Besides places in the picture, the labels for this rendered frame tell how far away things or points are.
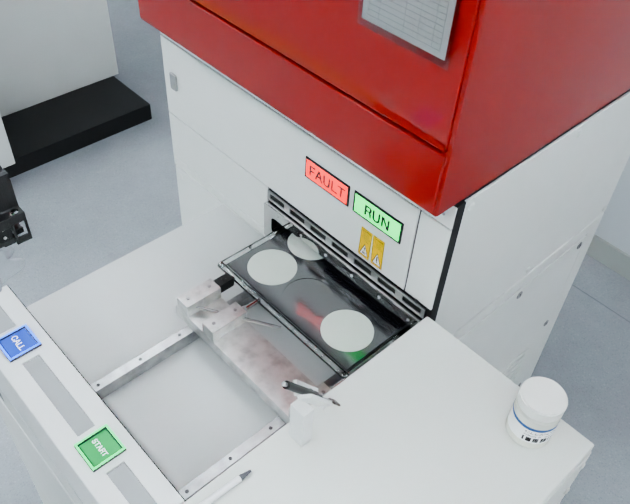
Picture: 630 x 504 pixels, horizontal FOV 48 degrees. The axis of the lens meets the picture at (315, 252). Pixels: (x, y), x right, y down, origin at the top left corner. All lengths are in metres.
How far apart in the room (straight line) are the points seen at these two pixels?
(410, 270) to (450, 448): 0.32
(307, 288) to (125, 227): 1.59
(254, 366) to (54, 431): 0.36
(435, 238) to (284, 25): 0.42
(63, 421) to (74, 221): 1.85
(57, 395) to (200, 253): 0.51
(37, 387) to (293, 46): 0.68
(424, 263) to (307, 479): 0.41
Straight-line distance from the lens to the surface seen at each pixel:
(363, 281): 1.37
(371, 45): 1.05
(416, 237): 1.22
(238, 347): 1.33
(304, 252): 1.47
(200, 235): 1.63
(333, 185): 1.32
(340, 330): 1.33
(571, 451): 1.20
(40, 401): 1.22
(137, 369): 1.37
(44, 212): 3.04
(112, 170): 3.19
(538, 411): 1.11
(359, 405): 1.16
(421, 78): 1.00
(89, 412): 1.19
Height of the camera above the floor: 1.93
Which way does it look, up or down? 45 degrees down
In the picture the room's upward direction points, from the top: 4 degrees clockwise
